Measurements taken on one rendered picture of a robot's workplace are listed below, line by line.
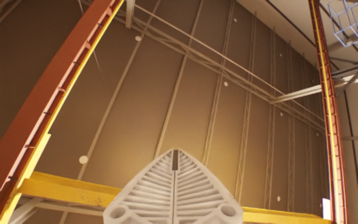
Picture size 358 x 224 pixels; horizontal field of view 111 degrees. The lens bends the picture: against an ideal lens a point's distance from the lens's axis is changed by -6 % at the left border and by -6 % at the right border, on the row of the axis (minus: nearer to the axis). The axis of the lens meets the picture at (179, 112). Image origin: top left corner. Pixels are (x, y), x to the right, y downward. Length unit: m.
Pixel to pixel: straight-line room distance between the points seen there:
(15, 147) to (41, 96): 1.14
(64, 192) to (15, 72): 8.45
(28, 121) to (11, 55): 8.44
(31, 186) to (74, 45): 3.70
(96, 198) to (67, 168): 5.35
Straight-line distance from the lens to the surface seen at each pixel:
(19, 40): 12.69
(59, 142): 9.98
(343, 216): 13.68
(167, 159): 0.16
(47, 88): 4.26
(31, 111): 4.22
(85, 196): 4.85
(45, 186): 5.01
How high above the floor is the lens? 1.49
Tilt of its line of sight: 64 degrees up
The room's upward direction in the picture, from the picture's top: 117 degrees counter-clockwise
